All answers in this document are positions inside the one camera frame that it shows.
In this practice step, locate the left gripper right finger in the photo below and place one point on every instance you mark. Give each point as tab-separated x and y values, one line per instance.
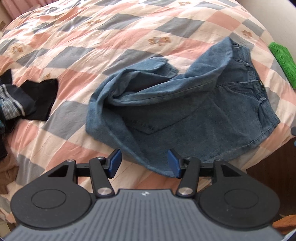
224	194

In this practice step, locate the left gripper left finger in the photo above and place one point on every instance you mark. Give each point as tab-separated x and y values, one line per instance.
66	193

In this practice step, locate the blue denim jeans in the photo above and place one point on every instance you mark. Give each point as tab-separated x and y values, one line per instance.
217	109

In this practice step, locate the dark striped clothes pile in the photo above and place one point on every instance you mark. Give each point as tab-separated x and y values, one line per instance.
29	101

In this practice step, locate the brown wooden object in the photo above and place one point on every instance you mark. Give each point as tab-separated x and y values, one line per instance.
285	224

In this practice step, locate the green fuzzy cloth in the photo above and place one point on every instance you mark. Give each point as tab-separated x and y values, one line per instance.
285	60

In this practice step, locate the pink grey checkered quilt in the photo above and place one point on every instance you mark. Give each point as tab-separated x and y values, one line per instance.
80	43

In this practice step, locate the pink curtain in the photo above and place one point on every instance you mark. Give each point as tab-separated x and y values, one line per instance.
16	8

